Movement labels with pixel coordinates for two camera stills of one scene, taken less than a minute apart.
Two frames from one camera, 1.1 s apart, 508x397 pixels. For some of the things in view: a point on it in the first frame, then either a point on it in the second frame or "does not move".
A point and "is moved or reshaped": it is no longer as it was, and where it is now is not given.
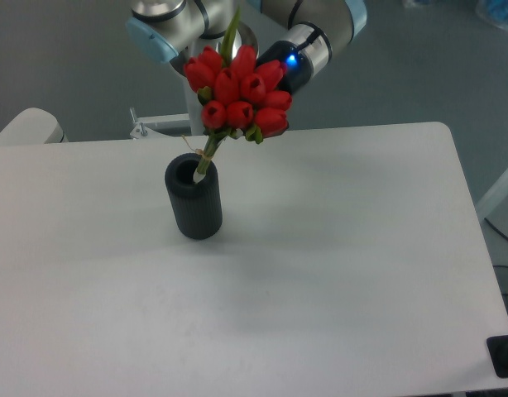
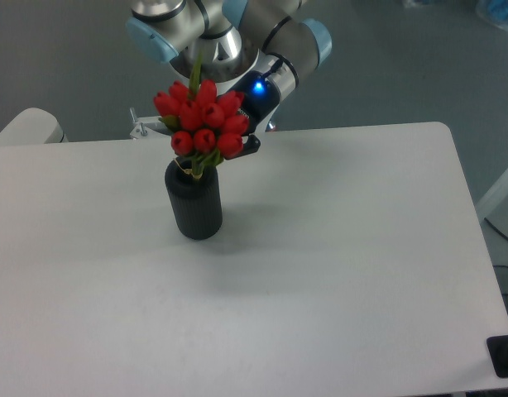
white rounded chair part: [31, 126] does not move
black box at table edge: [503, 351] does not move
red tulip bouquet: [237, 94] is moved or reshaped
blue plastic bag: [503, 14] does not move
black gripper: [299, 68] to [261, 99]
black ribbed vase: [198, 206] does not move
